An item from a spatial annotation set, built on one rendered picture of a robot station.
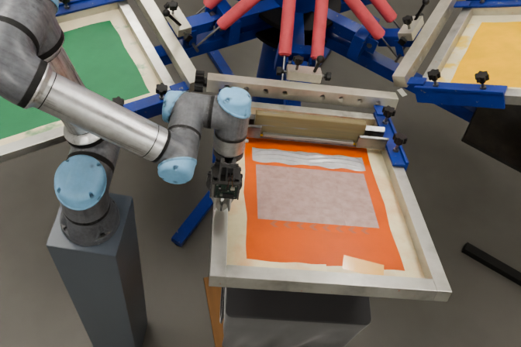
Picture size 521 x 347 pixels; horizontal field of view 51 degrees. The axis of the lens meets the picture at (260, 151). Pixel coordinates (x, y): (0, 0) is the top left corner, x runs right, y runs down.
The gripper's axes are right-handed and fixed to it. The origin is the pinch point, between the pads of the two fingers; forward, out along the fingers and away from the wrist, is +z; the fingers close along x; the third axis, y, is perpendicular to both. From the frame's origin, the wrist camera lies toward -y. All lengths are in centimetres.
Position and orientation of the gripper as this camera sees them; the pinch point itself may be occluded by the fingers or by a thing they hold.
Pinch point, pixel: (221, 204)
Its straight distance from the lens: 143.3
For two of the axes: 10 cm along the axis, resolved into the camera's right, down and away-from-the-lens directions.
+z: -1.3, 7.9, 5.9
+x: 9.9, 0.9, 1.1
